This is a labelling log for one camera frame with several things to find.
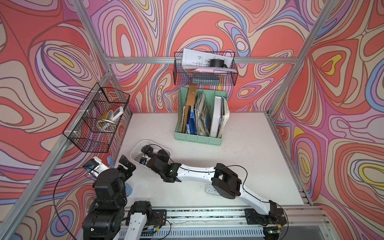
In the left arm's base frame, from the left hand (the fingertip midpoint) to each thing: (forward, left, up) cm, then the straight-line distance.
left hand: (118, 161), depth 59 cm
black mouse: (+22, -1, -26) cm, 34 cm away
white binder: (+32, -44, -5) cm, 54 cm away
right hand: (+16, -10, -26) cm, 32 cm away
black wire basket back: (+64, -33, 0) cm, 72 cm away
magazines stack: (+39, -35, -8) cm, 53 cm away
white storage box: (+20, +6, -28) cm, 35 cm away
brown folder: (+35, -29, +2) cm, 46 cm away
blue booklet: (+34, -29, -13) cm, 46 cm away
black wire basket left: (+19, +17, +1) cm, 25 cm away
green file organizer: (+30, -31, -26) cm, 51 cm away
